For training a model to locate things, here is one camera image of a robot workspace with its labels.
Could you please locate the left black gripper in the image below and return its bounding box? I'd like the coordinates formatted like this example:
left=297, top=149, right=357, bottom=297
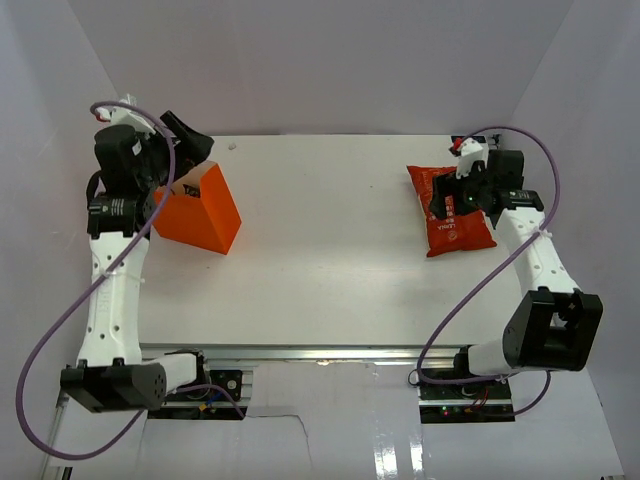
left=137, top=111, right=213, bottom=191

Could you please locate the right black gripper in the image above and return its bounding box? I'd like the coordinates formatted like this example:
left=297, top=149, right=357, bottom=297
left=429, top=161, right=494, bottom=222

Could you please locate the large red chip bag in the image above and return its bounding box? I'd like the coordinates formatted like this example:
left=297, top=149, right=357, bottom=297
left=407, top=165, right=497, bottom=258

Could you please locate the purple brown snack wrapper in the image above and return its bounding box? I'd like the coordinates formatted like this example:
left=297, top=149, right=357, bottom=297
left=183, top=184, right=201, bottom=198

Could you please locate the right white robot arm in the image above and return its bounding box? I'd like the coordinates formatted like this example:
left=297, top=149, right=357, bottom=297
left=430, top=139, right=603, bottom=399

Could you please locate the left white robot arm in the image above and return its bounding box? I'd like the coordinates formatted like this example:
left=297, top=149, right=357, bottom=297
left=60, top=111, right=214, bottom=413

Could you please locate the orange paper bag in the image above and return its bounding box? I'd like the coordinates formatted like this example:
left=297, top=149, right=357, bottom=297
left=153, top=160, right=242, bottom=255

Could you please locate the blue label sticker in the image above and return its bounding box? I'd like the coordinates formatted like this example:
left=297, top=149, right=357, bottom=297
left=450, top=135, right=487, bottom=144

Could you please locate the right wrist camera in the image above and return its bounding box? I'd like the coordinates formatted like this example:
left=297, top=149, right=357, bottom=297
left=450, top=138, right=485, bottom=179

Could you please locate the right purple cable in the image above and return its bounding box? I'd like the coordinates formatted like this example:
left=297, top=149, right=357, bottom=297
left=417, top=125, right=562, bottom=419

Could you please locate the aluminium table frame rail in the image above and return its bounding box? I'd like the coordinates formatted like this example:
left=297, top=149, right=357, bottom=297
left=84, top=342, right=531, bottom=363

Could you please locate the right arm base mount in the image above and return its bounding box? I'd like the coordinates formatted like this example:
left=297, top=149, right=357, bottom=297
left=407, top=369, right=515, bottom=425

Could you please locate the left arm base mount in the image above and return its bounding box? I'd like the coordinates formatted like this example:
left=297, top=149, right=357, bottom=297
left=148, top=369, right=247, bottom=421

